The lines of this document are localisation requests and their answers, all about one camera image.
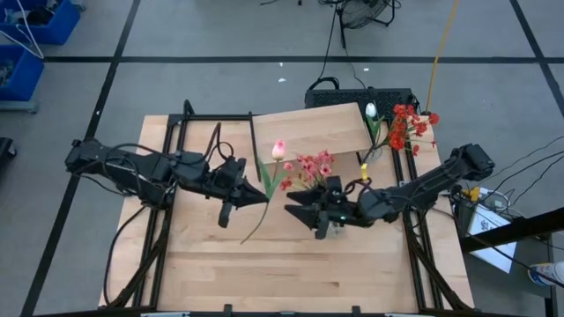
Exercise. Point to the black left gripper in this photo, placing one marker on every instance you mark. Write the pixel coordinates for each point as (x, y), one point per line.
(224, 180)

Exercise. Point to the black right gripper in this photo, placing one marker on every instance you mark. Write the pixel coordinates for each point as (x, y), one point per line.
(339, 207)

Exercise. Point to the pink artificial flower bunch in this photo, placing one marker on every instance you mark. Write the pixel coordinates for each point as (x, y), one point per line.
(315, 167)

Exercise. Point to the wooden shelf with black legs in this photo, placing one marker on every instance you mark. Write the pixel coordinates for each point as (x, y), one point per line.
(308, 132)

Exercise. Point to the large red flower bunch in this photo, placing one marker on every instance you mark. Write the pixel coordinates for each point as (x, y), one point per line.
(403, 130)

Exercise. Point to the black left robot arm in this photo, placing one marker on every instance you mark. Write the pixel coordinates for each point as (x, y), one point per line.
(132, 169)

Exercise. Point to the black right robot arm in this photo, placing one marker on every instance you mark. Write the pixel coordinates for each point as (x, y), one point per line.
(432, 185)

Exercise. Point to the black power strip box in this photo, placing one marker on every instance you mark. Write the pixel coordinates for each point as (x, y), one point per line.
(326, 97)

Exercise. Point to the yellow power plug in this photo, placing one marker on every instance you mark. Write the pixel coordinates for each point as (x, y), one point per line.
(473, 193)

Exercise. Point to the white box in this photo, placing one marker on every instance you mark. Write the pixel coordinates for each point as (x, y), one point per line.
(489, 238)

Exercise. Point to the black metal beam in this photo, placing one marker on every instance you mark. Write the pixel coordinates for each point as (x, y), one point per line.
(506, 233)

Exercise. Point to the black floor fan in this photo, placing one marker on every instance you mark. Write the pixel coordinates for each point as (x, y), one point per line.
(365, 13)

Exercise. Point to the black stand foot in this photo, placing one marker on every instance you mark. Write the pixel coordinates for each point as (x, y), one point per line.
(6, 147)

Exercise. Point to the person's shoe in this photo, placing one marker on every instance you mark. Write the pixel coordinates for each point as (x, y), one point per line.
(546, 273)

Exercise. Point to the blue plastic bin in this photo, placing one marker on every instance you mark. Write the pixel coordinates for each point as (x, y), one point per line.
(20, 75)
(48, 22)

